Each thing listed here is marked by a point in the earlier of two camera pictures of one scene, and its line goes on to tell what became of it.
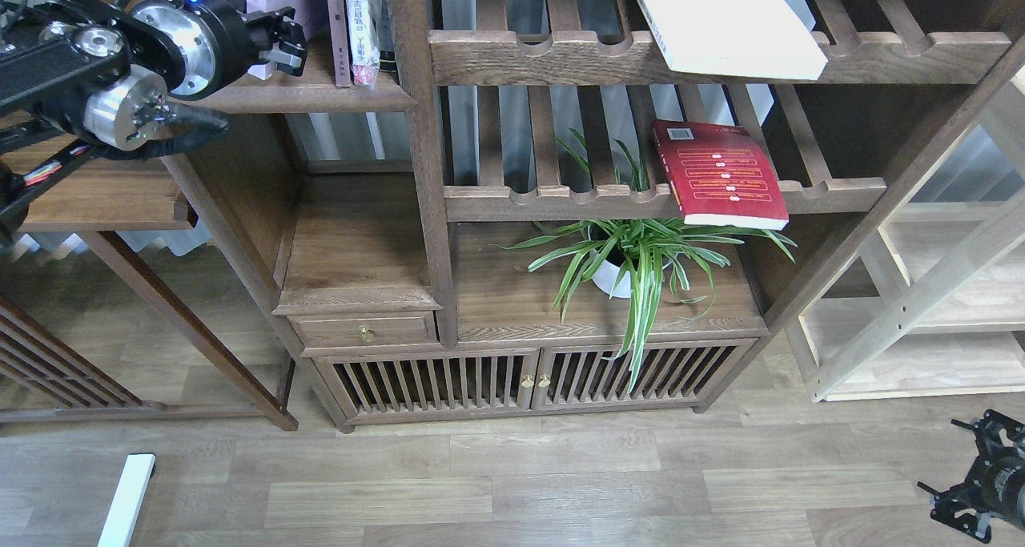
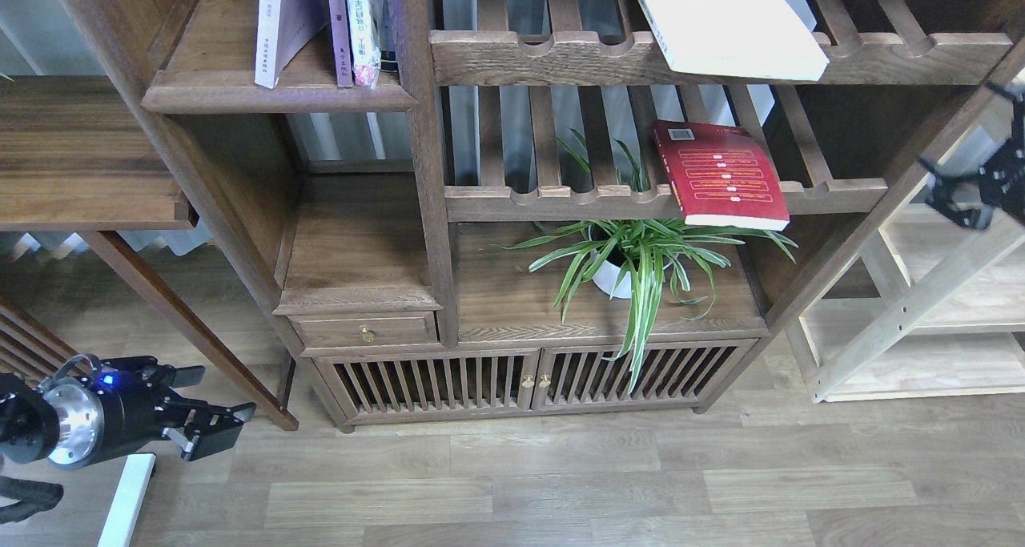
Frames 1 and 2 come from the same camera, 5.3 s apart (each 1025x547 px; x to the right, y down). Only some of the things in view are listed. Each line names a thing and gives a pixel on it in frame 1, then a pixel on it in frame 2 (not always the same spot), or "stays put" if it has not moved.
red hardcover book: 721,175 stays put
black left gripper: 220,42 to 94,409
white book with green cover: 735,22 stays put
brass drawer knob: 366,335 stays put
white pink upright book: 363,37 stays put
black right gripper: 996,485 to 1002,176
